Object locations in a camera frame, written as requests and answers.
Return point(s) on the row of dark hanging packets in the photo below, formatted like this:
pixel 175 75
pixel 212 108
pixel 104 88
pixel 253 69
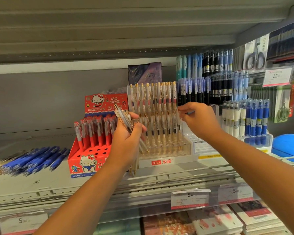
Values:
pixel 286 39

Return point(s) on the clear pen display tray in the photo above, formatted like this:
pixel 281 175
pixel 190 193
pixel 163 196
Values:
pixel 264 143

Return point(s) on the person's left hand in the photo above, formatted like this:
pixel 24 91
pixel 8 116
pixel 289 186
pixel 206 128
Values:
pixel 123 146

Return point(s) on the white red shelf price label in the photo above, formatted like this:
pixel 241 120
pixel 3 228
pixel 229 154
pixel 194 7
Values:
pixel 235 194
pixel 190 199
pixel 22 223

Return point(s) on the pile of loose blue pens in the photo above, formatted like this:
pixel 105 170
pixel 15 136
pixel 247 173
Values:
pixel 36 160

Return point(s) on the blue round object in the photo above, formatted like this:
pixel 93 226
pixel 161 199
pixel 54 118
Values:
pixel 288 146

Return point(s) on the bundle of clear gold pens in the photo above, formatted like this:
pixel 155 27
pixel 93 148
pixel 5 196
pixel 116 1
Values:
pixel 122 115

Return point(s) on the red hanging packet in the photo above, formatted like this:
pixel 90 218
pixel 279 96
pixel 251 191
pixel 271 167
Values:
pixel 293 99

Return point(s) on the yellow label strip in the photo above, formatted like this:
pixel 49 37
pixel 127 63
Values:
pixel 210 156

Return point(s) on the rows of blue and black pens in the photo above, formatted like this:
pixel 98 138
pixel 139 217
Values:
pixel 210 75

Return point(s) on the person's left forearm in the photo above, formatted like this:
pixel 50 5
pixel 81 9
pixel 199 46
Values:
pixel 88 200

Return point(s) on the rows of clear gold-clip pens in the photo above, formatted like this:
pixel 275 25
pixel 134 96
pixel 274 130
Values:
pixel 159 102

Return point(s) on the row of white pens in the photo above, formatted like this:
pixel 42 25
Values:
pixel 234 117

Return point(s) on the white floral notebook stack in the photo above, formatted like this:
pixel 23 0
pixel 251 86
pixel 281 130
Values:
pixel 215 221

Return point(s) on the packaged green scissors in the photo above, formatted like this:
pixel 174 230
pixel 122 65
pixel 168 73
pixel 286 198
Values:
pixel 282 107

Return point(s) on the clear tiered pen stand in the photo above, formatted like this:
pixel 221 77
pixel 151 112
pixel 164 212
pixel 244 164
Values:
pixel 171 154

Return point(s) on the person's right hand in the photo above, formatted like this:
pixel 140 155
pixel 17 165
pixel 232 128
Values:
pixel 203 119

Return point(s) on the blue grip pen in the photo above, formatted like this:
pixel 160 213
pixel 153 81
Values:
pixel 253 117
pixel 259 117
pixel 265 116
pixel 248 117

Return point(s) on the pink patterned notebook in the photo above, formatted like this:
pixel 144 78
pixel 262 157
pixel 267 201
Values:
pixel 169 223

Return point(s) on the grey metal overhead shelf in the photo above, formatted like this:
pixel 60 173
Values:
pixel 112 26

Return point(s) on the person's right forearm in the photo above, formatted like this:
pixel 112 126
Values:
pixel 259 173

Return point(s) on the packaged grey scissors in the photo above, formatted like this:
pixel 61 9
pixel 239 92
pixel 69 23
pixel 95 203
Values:
pixel 256 55

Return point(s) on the hanging white price tag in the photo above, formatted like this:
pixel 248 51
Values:
pixel 277 77

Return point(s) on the person's left thumb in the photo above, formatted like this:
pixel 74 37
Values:
pixel 137 130

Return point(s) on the dark purple box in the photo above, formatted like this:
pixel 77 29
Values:
pixel 144 73

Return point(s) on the red cartoon cat display box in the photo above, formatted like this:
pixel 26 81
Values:
pixel 90 159

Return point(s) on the group of red capped pens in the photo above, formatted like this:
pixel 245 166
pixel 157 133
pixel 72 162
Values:
pixel 93 130

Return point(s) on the white notebook stack red print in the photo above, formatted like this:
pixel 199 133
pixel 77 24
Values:
pixel 257 216

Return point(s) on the person's right thumb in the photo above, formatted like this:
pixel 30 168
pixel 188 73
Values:
pixel 186 115

